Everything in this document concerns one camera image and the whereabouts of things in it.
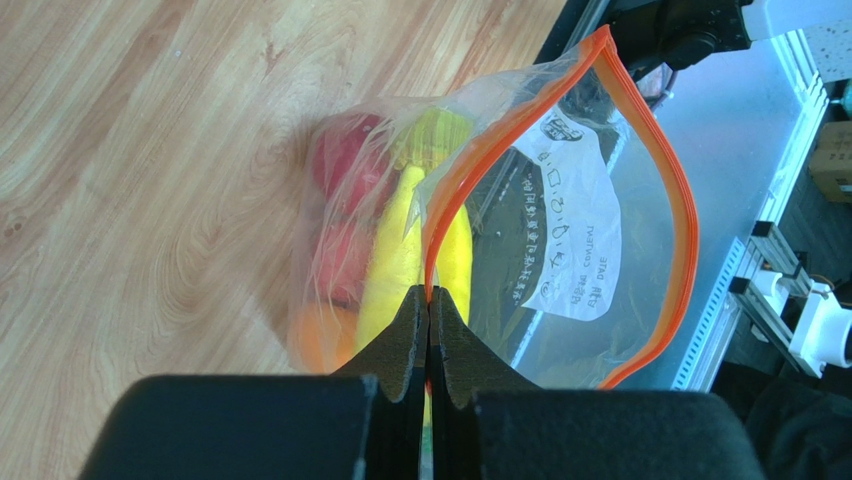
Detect wrinkled red fruit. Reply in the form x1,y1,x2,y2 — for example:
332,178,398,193
313,222,373,305

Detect red pomegranate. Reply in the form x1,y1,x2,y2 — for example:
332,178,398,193
310,112,398,218

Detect orange persimmon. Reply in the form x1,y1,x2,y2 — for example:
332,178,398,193
286,302,358,374

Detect yellow banana bunch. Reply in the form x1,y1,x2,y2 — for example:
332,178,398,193
354,107,473,352

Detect cardboard box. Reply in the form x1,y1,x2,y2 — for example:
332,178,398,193
809,121,852,203

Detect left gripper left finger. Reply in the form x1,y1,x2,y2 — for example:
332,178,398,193
81,285,428,479

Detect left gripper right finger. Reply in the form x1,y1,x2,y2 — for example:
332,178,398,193
429,288,764,479

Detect clear orange zip top bag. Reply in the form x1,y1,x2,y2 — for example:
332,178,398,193
283,25,700,388

